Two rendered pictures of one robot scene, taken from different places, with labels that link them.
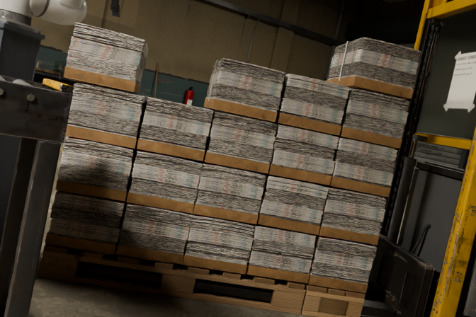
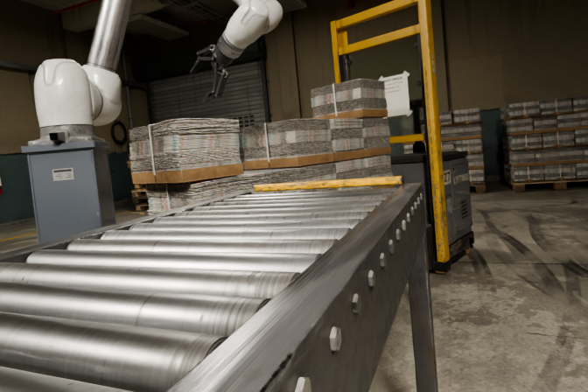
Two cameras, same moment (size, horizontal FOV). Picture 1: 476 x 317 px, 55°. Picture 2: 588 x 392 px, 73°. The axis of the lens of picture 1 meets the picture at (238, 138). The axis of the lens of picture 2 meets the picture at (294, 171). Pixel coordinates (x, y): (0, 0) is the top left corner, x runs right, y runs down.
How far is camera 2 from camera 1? 1.39 m
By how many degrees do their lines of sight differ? 38
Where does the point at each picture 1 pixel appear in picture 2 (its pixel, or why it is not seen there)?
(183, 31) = not seen: outside the picture
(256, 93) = (318, 143)
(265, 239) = not seen: hidden behind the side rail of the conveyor
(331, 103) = (355, 134)
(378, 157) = (383, 164)
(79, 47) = (187, 144)
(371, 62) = (366, 96)
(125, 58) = (227, 143)
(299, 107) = (343, 143)
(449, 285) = (444, 230)
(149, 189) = not seen: hidden behind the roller
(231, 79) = (302, 136)
